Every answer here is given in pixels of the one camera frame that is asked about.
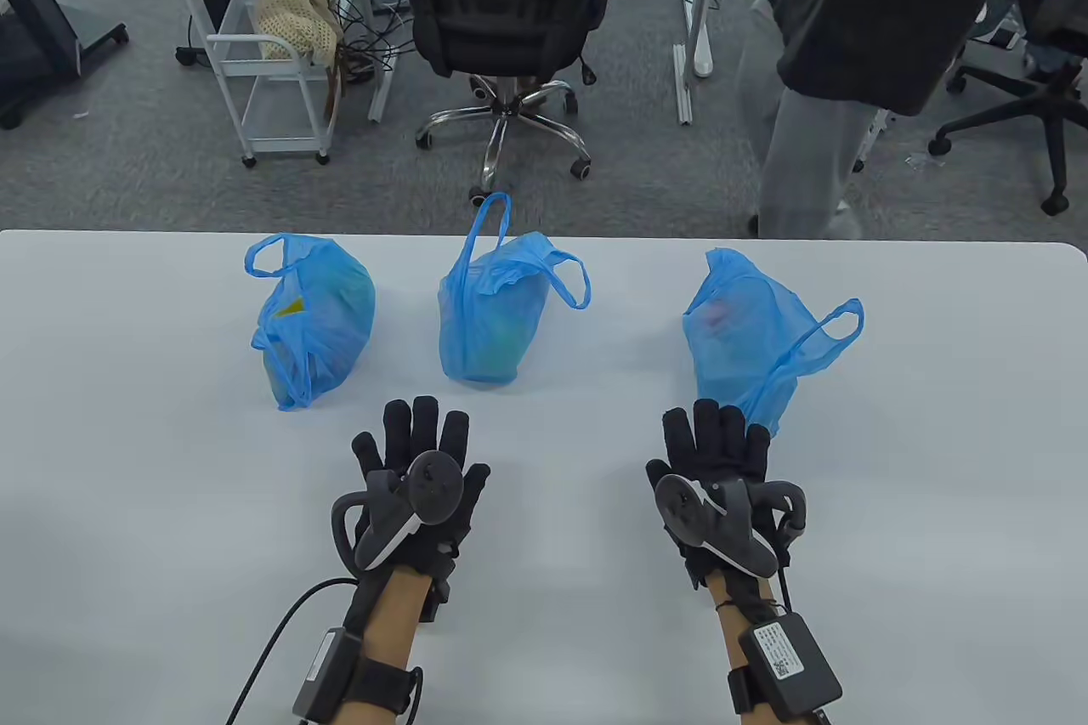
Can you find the person's left hand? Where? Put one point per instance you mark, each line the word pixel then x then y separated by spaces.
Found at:
pixel 425 427

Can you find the person's right hand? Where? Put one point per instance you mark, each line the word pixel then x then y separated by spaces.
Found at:
pixel 705 440

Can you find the blue plastic bag yellow contents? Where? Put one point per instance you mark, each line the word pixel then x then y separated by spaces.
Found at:
pixel 327 308

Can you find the person's right forearm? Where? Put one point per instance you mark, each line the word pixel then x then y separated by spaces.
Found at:
pixel 731 627

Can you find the beige knit bag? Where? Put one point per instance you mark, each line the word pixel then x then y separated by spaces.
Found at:
pixel 293 19

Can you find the grey left hand controller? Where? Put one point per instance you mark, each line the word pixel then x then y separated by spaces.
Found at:
pixel 433 487

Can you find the grey hand controller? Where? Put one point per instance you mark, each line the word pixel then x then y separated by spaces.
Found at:
pixel 433 487
pixel 739 538

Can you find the grey right hand controller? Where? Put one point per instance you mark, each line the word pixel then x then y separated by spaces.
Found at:
pixel 739 538

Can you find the thin black wrist band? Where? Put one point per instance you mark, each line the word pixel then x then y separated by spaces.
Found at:
pixel 724 606

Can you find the white rolling cart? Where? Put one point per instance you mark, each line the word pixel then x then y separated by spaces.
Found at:
pixel 285 140

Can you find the black mesh office chair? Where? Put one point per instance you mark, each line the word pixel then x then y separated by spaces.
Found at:
pixel 501 19

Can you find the black rolling stand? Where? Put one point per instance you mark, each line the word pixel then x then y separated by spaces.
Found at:
pixel 93 32

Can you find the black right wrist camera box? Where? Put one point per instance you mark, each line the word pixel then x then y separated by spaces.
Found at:
pixel 790 661

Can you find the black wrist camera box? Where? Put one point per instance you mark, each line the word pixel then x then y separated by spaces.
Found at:
pixel 790 661
pixel 327 674

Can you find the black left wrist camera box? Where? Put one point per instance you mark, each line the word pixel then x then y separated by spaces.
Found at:
pixel 327 674

